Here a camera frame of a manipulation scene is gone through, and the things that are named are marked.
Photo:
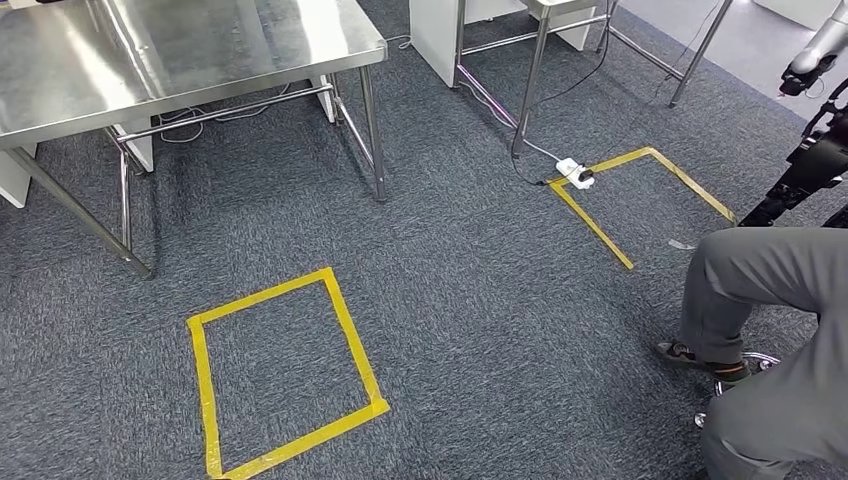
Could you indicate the stainless steel workbench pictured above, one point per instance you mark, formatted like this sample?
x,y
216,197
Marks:
x,y
166,53

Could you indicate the yellow floor tape square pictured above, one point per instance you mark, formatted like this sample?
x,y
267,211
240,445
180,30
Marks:
x,y
590,225
351,344

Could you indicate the white power strip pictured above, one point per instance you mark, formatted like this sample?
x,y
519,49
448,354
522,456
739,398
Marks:
x,y
573,172

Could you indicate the stainless steel table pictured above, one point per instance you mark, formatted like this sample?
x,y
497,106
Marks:
x,y
528,93

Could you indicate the clear tape scrap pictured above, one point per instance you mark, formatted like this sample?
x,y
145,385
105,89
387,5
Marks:
x,y
681,244

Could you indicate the person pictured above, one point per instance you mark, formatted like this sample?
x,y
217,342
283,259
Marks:
x,y
762,285

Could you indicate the black humanoid robot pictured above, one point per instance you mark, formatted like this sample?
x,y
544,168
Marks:
x,y
815,166

